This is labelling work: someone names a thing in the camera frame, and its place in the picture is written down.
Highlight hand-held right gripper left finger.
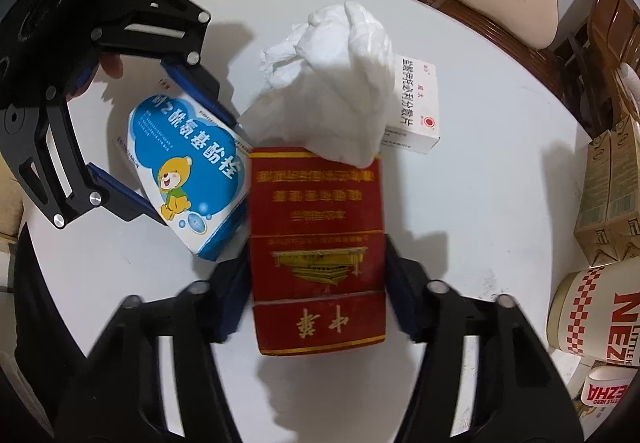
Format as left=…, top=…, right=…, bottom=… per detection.
left=52, top=243, right=251, bottom=443

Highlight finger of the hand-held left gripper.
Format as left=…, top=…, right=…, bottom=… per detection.
left=0, top=100, right=168, bottom=229
left=92, top=0, right=241, bottom=130

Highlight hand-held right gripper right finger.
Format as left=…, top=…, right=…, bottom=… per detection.
left=382, top=235, right=586, bottom=443

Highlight blue white medicine box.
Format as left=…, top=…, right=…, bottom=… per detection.
left=117, top=78, right=253, bottom=261

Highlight red cigarette box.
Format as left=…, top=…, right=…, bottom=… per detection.
left=248, top=146, right=388, bottom=356

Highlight white tissue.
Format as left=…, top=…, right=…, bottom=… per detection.
left=239, top=0, right=396, bottom=169

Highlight person's left hand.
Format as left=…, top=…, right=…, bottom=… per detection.
left=100, top=48, right=124, bottom=80

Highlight person's dark pants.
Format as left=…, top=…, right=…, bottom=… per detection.
left=12, top=223, right=66, bottom=374

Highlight white red label medicine box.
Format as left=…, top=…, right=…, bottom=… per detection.
left=379, top=50, right=443, bottom=155

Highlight cartoon print thermos bottle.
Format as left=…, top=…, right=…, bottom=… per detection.
left=547, top=253, right=640, bottom=420

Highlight beige drink carton pack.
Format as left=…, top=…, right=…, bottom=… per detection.
left=574, top=116, right=640, bottom=268

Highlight brown wooden armchair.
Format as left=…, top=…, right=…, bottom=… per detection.
left=587, top=0, right=640, bottom=144

